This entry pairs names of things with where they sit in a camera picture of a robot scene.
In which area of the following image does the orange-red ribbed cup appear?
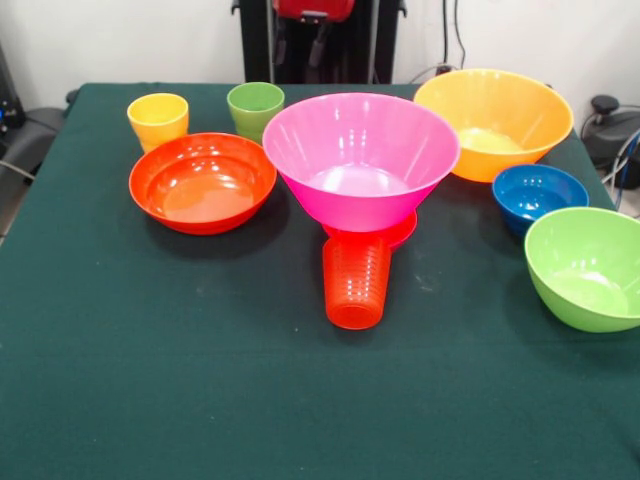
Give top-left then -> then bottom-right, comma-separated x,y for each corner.
322,234 -> 393,331

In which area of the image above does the yellow cup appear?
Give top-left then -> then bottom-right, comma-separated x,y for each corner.
126,92 -> 190,154

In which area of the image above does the large orange bowl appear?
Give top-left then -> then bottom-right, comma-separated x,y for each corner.
413,68 -> 575,183

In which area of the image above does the black wall cable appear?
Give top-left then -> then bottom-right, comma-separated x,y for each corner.
441,0 -> 468,75

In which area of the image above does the light green bowl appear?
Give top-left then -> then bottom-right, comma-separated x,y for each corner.
523,206 -> 640,334

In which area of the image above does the large pink bowl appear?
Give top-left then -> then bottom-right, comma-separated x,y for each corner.
261,92 -> 462,234

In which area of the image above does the small dark blue bowl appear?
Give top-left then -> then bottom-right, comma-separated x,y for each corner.
491,163 -> 590,237

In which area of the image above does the black equipment box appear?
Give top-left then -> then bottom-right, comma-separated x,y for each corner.
0,42 -> 26,146

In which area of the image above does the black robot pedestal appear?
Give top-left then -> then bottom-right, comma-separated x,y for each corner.
232,0 -> 409,85

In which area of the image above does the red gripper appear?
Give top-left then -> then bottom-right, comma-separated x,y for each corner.
271,0 -> 357,69

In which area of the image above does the dark green tablecloth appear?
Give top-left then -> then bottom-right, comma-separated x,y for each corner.
0,82 -> 640,480

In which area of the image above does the red shallow bowl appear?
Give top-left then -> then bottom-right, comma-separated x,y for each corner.
128,132 -> 279,236

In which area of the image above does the green cup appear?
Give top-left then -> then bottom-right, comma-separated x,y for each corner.
226,81 -> 286,145

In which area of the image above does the small magenta bowl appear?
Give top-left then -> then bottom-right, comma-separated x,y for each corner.
321,209 -> 419,251

